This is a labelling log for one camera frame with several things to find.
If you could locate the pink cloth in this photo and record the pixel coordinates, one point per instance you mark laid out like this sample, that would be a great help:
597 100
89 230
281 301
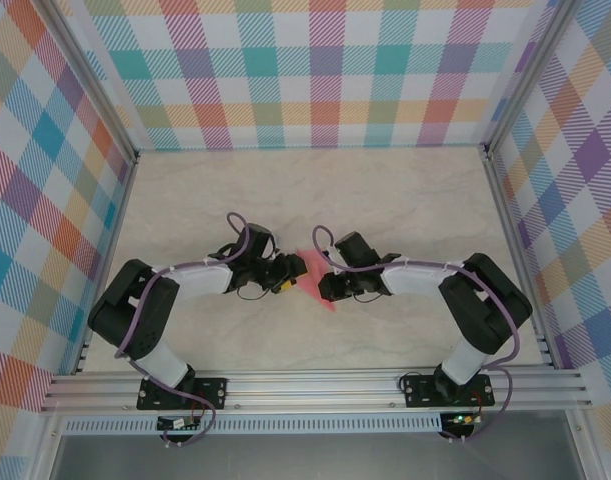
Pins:
315 292

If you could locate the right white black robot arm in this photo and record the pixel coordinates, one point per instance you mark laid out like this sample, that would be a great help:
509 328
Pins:
462 365

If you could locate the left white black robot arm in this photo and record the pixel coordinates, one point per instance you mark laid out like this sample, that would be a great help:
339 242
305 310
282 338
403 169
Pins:
160 365

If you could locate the grey metal panel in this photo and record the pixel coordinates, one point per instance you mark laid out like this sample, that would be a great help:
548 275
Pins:
310 457

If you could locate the circuit board with lit led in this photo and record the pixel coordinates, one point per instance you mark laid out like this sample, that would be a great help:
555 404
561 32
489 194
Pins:
462 419

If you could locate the black circuit board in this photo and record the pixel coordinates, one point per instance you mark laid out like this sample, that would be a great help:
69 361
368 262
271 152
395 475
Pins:
172 424

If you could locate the aluminium mounting rail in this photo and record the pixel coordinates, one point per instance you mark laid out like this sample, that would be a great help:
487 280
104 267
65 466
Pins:
310 390

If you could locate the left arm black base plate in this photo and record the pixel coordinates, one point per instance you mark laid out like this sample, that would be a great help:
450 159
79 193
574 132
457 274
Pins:
215 390

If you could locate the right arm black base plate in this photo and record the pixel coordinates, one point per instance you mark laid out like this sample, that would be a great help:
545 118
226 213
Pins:
420 392

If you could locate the aluminium table side rail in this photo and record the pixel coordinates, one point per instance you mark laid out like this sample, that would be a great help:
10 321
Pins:
108 260
521 260

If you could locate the aluminium frame post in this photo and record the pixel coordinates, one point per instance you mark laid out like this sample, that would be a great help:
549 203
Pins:
97 85
525 75

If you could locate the aluminium frame leg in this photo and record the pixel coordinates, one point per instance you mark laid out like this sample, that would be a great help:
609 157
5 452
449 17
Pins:
582 450
45 450

